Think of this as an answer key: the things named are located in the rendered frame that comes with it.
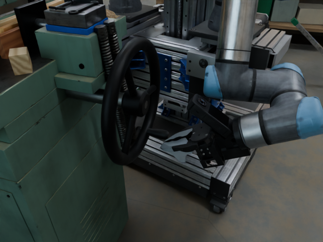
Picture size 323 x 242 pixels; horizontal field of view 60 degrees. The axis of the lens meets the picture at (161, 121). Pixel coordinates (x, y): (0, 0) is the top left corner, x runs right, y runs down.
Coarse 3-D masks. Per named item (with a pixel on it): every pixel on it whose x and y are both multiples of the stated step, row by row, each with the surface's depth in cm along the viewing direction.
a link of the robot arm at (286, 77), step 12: (264, 72) 61; (276, 72) 61; (288, 72) 60; (300, 72) 62; (264, 84) 60; (276, 84) 59; (288, 84) 58; (300, 84) 58; (264, 96) 60; (276, 96) 58
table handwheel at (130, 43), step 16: (128, 48) 53; (144, 48) 60; (112, 64) 52; (128, 64) 53; (112, 80) 50; (128, 80) 57; (160, 80) 74; (80, 96) 66; (96, 96) 65; (112, 96) 50; (128, 96) 61; (144, 96) 61; (112, 112) 51; (128, 112) 63; (144, 112) 63; (112, 128) 52; (128, 128) 63; (144, 128) 74; (112, 144) 53; (128, 144) 63; (144, 144) 72; (112, 160) 58; (128, 160) 62
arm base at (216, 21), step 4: (216, 0) 99; (216, 4) 100; (220, 4) 98; (216, 8) 100; (220, 8) 99; (212, 12) 103; (216, 12) 100; (220, 12) 99; (212, 16) 103; (216, 16) 100; (220, 16) 99; (212, 20) 104; (216, 20) 100; (208, 24) 105; (212, 24) 102; (216, 24) 101; (212, 28) 103; (216, 28) 101
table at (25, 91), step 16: (32, 48) 67; (0, 64) 59; (32, 64) 59; (48, 64) 60; (0, 80) 53; (16, 80) 53; (32, 80) 56; (48, 80) 60; (64, 80) 61; (80, 80) 60; (96, 80) 61; (0, 96) 49; (16, 96) 53; (32, 96) 57; (0, 112) 50; (16, 112) 53; (0, 128) 51
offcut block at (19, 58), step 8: (16, 48) 56; (24, 48) 56; (8, 56) 53; (16, 56) 53; (24, 56) 54; (16, 64) 54; (24, 64) 55; (16, 72) 55; (24, 72) 55; (32, 72) 56
